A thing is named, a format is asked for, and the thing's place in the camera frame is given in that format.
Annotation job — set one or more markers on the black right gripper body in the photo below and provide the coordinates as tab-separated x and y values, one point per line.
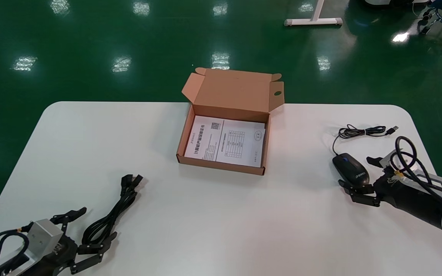
409	199

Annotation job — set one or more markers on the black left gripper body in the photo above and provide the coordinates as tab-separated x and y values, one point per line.
65	253

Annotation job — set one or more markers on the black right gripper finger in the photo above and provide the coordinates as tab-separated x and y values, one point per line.
376	161
363	191

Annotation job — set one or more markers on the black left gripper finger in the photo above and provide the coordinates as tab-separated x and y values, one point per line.
69	215
104	245

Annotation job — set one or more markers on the brown cardboard storage box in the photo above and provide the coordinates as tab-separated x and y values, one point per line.
236	92

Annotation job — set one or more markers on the white printed paper manual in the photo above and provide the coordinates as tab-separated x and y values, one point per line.
225	142

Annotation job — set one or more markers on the white table leg base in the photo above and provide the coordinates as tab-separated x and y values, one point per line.
313	21

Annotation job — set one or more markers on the dark grey background object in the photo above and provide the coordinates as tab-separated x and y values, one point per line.
382	1

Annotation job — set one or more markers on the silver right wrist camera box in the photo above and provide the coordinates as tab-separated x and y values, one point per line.
390	159

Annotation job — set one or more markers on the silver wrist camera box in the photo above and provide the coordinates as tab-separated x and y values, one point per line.
44	237
390	159

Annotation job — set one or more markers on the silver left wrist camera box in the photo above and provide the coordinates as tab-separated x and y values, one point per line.
44	237

